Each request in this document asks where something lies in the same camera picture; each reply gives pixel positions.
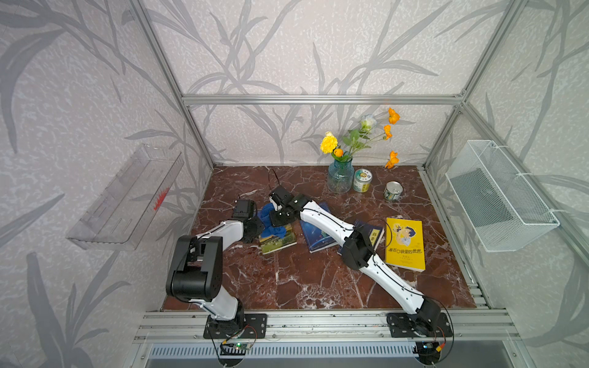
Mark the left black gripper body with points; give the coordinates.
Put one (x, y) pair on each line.
(256, 227)

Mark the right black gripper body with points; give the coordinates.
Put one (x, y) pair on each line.
(278, 218)

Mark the blue cleaning cloth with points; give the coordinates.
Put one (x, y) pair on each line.
(269, 230)

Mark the blue landscape cover book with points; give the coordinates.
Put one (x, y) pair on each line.
(270, 243)

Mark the blue Little Prince book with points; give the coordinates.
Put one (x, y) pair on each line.
(316, 239)

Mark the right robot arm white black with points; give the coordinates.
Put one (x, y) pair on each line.
(420, 308)

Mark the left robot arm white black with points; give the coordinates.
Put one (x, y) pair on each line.
(195, 274)

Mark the dark navy book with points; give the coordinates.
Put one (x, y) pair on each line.
(375, 232)

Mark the yellow cover book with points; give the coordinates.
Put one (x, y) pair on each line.
(404, 244)

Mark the glass vase with flowers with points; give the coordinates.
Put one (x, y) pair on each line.
(343, 149)

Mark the green labelled tin can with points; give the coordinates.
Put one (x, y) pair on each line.
(362, 180)

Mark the open silver tin can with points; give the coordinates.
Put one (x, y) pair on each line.
(393, 191)

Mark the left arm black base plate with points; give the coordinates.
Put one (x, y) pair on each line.
(248, 326)

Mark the clear plastic wall shelf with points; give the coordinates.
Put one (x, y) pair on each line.
(119, 218)

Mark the aluminium front rail frame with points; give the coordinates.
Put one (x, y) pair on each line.
(323, 326)

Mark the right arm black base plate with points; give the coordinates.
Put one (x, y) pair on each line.
(401, 325)

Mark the white wire mesh basket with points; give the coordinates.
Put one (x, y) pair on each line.
(506, 212)

